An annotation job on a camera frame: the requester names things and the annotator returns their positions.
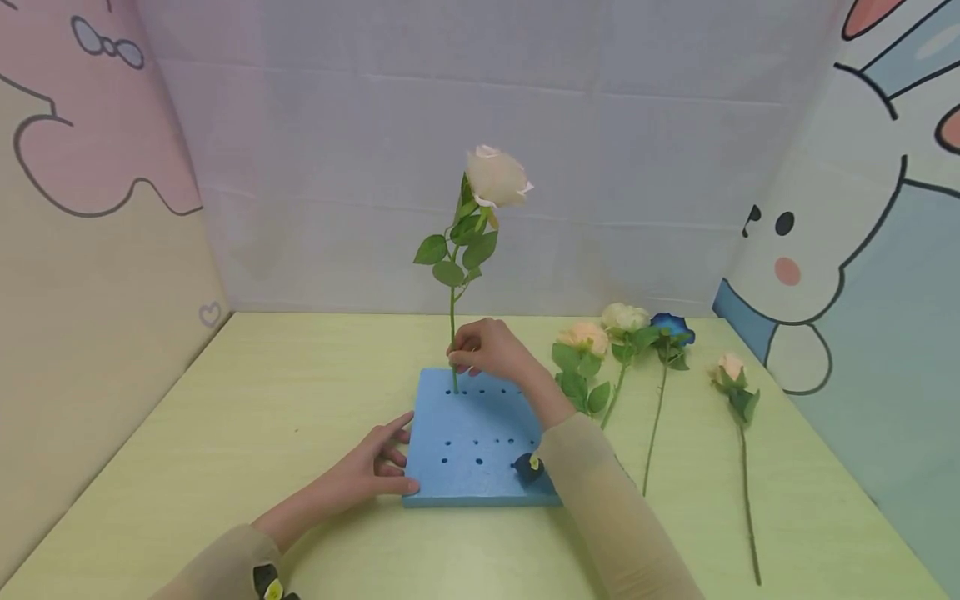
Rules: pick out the small peach rose bud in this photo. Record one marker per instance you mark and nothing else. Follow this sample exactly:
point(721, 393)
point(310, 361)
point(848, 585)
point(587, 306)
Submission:
point(731, 368)

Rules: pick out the person's left fingers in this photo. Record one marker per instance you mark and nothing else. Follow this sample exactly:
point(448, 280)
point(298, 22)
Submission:
point(394, 439)

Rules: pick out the person's left hand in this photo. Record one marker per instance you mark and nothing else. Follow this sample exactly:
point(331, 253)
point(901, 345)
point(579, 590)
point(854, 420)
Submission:
point(364, 475)

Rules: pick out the person's left thumb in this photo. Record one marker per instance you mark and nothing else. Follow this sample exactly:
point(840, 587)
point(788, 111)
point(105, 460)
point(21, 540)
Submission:
point(399, 485)

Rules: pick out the blue rose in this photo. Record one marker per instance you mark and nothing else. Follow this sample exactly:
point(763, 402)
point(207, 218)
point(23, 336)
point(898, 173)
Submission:
point(673, 327)

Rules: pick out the blue foam board with holes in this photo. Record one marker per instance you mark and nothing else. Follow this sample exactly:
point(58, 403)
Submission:
point(480, 425)

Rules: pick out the person's right hand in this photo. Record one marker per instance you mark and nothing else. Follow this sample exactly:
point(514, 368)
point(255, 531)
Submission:
point(499, 350)

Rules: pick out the black wrist band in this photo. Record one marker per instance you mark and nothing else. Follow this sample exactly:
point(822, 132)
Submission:
point(268, 582)
point(529, 468)

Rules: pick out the person's left forearm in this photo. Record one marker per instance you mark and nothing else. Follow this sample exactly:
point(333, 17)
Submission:
point(247, 554)

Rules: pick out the peach rose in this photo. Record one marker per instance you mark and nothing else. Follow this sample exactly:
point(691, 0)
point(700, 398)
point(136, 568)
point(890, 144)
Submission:
point(583, 337)

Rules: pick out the cream rose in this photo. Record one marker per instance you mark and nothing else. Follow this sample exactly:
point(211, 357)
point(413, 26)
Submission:
point(624, 318)

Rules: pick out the tall white rose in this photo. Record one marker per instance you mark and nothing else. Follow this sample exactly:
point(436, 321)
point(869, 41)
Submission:
point(495, 177)

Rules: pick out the person's right forearm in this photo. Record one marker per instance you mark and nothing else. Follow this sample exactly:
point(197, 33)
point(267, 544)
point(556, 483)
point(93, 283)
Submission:
point(600, 508)

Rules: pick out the person's right fingers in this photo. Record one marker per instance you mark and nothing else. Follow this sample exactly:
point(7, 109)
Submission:
point(466, 360)

